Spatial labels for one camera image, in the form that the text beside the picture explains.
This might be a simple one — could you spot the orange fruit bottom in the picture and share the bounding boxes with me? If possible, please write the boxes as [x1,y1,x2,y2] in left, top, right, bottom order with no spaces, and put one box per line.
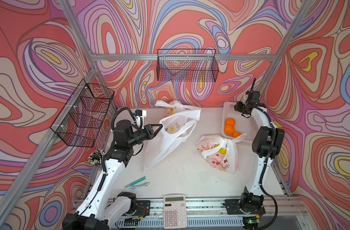
[224,124,235,136]

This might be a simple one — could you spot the clear plastic bag bottom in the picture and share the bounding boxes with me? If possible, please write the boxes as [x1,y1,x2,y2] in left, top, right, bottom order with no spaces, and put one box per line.
[143,109,201,173]

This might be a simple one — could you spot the printed white plastic bag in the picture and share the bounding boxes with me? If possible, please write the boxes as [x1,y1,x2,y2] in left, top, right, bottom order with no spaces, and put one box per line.
[195,133,247,175]

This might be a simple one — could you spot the green pen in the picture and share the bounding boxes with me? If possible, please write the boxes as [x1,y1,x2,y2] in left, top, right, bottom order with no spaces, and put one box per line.
[124,176,147,188]

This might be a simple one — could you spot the black wire basket back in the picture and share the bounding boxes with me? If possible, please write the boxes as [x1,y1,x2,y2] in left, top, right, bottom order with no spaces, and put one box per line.
[156,48,219,82]

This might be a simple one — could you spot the orange fruit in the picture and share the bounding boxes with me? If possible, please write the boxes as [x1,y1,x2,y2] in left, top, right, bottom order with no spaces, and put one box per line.
[224,124,235,136]
[225,118,236,126]

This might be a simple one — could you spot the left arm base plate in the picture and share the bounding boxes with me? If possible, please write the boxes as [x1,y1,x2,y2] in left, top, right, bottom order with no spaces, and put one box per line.
[122,200,151,217]

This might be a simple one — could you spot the cup of pens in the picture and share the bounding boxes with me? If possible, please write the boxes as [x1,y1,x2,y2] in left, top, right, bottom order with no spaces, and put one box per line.
[88,149,106,166]

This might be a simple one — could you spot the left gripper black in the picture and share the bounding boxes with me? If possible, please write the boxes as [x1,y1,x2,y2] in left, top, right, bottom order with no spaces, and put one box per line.
[126,125,162,149]

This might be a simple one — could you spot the black wire basket left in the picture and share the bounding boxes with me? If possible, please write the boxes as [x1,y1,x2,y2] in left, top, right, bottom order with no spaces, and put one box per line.
[50,80,115,148]

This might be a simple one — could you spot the white desk calculator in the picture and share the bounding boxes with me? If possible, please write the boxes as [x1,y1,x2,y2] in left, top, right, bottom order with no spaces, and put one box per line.
[163,194,188,230]

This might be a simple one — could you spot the white plastic fruit basket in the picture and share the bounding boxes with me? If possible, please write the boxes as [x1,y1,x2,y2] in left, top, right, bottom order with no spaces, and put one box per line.
[222,102,259,143]

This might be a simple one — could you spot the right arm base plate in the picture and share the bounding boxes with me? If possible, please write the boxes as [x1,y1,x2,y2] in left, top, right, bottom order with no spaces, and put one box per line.
[223,199,266,216]

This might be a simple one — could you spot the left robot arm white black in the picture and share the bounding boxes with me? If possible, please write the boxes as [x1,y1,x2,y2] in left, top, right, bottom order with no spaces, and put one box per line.
[62,120,163,230]

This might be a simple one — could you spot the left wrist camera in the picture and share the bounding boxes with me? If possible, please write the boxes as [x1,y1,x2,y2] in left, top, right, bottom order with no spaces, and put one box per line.
[133,109,147,129]

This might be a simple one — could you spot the black wire basket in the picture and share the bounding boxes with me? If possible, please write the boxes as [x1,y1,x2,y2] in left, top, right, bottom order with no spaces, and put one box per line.
[50,80,115,148]
[156,48,219,82]

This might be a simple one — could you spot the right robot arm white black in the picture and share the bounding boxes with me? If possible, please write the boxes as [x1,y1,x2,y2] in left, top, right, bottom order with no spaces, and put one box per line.
[234,90,285,209]

